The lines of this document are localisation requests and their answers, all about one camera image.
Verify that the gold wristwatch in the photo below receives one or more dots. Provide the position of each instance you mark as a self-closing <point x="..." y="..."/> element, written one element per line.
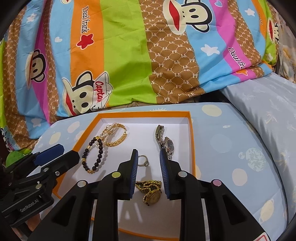
<point x="151" y="195"/>

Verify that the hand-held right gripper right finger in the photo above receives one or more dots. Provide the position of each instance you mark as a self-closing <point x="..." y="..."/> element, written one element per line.
<point x="164" y="176"/>

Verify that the grey floral cloth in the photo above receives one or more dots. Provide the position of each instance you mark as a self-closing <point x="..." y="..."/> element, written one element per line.
<point x="288" y="58"/>

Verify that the colourful cartoon monkey blanket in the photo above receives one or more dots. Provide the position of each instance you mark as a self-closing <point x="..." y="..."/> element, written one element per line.
<point x="129" y="58"/>

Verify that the light blue pillow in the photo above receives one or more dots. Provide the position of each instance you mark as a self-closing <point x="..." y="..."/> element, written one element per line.
<point x="263" y="111"/>

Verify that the orange cardboard box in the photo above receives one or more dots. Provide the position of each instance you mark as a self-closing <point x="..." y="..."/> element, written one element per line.
<point x="148" y="136"/>

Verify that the green cloth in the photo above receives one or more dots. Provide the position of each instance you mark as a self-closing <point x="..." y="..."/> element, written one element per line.
<point x="13" y="157"/>

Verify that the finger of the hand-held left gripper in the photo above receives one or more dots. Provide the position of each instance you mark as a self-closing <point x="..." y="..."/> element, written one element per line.
<point x="49" y="154"/>
<point x="67" y="161"/>

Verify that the gold woven bangle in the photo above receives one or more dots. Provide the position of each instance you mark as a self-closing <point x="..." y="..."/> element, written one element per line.
<point x="119" y="140"/>

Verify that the silver wristwatch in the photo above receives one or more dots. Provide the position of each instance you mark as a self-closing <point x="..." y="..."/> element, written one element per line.
<point x="167" y="143"/>

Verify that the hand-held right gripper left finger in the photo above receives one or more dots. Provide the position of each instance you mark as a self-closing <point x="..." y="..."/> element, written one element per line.
<point x="133" y="176"/>

